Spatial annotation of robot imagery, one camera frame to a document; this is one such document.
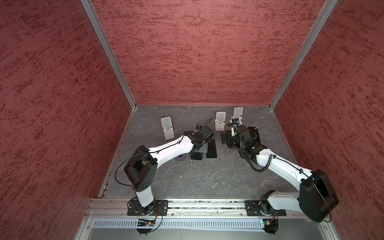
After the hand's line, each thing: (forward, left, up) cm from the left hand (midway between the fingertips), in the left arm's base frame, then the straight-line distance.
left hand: (197, 149), depth 86 cm
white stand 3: (+30, -29, 0) cm, 42 cm away
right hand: (+7, -18, +5) cm, 20 cm away
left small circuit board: (-35, +27, -12) cm, 46 cm away
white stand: (+18, +21, -4) cm, 27 cm away
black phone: (+1, -9, -4) cm, 10 cm away
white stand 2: (+24, -16, -3) cm, 29 cm away
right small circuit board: (-35, -36, -10) cm, 51 cm away
